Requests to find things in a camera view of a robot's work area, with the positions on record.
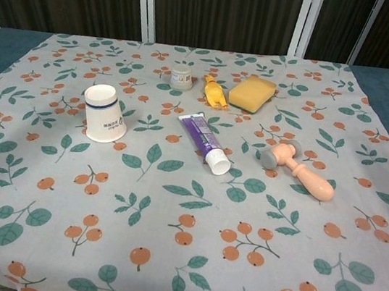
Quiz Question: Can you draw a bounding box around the white paper cup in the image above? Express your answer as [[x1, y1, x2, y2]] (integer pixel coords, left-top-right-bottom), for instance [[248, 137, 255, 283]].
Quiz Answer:
[[77, 80, 133, 147]]

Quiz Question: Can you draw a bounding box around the small grey jar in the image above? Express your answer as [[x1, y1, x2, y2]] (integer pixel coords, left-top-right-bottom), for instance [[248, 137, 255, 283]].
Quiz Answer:
[[168, 62, 197, 92]]

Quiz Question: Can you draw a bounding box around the purple toothpaste tube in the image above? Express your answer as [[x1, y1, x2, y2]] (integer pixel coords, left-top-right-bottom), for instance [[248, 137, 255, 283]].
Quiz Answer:
[[170, 111, 238, 177]]

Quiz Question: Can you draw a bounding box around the yellow rubber chicken toy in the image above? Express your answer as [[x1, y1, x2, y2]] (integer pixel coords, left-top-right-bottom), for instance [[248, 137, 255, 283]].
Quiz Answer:
[[199, 74, 234, 112]]

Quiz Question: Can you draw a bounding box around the yellow sponge with green base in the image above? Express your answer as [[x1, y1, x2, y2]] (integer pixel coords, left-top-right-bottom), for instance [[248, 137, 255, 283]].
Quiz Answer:
[[225, 71, 280, 119]]

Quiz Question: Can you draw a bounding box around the floral fruit print tablecloth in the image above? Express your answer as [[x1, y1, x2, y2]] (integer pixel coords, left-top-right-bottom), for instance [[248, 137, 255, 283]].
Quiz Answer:
[[0, 12, 389, 291]]

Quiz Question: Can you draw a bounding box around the pink massage hammer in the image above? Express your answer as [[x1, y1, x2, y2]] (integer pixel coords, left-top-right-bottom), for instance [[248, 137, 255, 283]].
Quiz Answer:
[[254, 135, 342, 203]]

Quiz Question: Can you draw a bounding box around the white folding screen frame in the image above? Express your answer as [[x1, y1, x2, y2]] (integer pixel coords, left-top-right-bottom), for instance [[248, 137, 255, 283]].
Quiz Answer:
[[0, 0, 385, 88]]

